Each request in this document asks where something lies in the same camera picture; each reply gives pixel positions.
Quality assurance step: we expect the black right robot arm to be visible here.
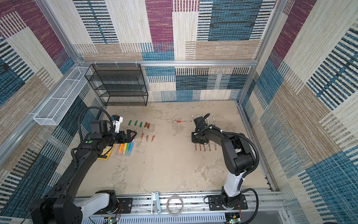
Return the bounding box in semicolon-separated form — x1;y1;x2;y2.
191;114;260;210

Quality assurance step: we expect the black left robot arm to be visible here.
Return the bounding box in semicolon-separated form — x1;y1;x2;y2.
29;108;138;224

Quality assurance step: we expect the highlighter set clear case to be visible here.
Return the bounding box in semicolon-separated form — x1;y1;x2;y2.
117;142;134;156

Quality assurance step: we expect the yellow calculator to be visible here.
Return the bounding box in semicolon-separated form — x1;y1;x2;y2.
98;145;115;160

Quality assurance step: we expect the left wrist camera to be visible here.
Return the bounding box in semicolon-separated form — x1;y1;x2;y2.
112;115;123;133

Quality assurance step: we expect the black wire mesh shelf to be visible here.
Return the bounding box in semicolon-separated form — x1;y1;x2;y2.
85;63;148;106

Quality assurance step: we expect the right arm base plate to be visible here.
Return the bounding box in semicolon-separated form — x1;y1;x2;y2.
204;194;248;211

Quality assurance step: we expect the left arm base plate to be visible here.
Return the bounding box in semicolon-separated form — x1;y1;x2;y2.
94;197;133;215

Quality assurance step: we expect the aluminium rail bracket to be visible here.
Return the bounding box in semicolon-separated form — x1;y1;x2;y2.
151;192;161;215

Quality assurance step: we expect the white wire mesh basket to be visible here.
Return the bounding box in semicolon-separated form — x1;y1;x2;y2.
34;66;88;126

